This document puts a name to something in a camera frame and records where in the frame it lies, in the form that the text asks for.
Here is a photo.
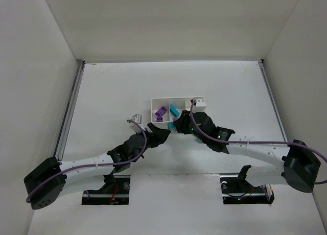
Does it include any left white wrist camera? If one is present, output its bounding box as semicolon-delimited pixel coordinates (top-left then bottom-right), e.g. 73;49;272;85
128;114;142;132

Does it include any right aluminium rail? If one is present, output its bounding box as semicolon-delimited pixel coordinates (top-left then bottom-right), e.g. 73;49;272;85
258;60;288;142

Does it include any purple lego plate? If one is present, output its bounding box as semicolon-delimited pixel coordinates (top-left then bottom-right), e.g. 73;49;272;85
155;107;167;118

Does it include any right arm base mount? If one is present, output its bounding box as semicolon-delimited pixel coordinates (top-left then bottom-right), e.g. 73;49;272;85
220;165;275;205

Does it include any white three-compartment tray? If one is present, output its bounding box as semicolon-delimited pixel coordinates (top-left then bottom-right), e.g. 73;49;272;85
150;97;202;129

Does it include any teal lego brick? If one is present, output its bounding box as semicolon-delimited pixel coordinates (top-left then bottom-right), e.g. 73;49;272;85
169;105;180;118
167;122;175;130

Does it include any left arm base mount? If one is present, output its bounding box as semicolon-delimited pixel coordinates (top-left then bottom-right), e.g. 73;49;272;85
81;175;130;206

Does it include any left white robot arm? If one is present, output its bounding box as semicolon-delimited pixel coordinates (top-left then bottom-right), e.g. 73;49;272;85
24;119;171;210

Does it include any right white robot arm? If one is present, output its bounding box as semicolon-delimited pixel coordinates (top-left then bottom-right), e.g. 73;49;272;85
173;110;321;193

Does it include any left aluminium rail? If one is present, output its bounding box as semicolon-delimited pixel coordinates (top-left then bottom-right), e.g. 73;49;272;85
53;59;85;161

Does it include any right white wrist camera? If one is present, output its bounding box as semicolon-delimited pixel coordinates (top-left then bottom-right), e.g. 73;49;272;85
192;97;206;113

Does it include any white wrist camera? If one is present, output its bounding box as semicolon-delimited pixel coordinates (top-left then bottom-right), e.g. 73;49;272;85
192;97;206;113
128;114;142;132

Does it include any aluminium rail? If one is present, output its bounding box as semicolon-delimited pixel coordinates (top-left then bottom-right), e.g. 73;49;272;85
53;59;85;161
258;60;288;142

